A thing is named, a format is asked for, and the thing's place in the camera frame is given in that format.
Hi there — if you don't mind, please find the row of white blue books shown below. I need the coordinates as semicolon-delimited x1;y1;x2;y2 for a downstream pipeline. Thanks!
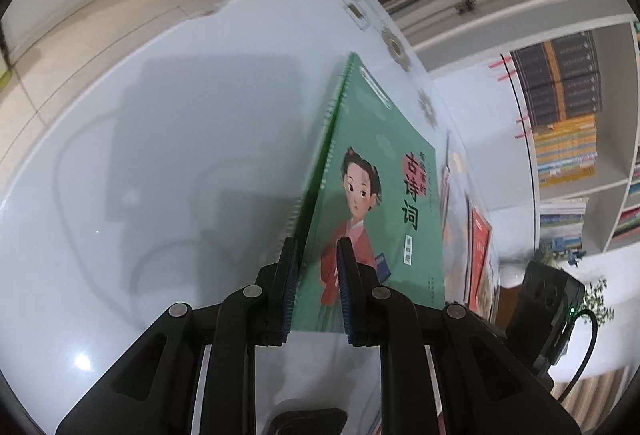
537;198;588;251

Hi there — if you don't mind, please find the white ribbed vase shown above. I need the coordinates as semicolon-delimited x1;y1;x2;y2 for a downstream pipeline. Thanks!
500;262;526;288

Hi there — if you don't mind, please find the blue and white flower bouquet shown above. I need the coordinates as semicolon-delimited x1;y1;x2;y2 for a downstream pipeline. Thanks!
535;235;591;271

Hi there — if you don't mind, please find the row of colourful shelf books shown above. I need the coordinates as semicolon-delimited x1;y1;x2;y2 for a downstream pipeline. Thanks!
612;165;640;241

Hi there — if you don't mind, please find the grey leaf-patterned tablecloth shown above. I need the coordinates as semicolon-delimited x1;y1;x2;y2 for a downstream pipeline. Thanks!
0;0;501;435

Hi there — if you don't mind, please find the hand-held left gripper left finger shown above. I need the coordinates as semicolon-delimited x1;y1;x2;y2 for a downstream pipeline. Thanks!
55;237;303;435

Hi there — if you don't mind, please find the row of dark grey books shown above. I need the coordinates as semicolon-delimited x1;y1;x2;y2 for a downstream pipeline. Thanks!
510;31;603;126

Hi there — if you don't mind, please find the red cover book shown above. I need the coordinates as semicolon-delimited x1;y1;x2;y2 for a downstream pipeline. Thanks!
467;198;496;316

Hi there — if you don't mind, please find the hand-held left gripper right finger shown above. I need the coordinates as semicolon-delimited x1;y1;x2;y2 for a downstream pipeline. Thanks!
335;237;583;435

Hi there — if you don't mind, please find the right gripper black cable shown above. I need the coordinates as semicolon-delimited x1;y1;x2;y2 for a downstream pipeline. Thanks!
557;310;601;401

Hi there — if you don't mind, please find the row of orange yellow books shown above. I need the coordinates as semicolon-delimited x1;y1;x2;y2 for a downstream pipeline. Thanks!
530;115;601;188

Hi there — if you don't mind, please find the striped beige bedding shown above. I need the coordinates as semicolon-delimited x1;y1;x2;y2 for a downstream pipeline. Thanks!
550;362;636;421

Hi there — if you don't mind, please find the green girl cover book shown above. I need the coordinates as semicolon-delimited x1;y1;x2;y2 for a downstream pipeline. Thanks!
285;51;446;336

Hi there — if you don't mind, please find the green leafy plant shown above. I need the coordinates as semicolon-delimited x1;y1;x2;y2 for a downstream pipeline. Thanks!
577;277;611;328

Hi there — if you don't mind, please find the white bookshelf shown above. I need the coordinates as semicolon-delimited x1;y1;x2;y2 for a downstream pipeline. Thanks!
415;10;640;261

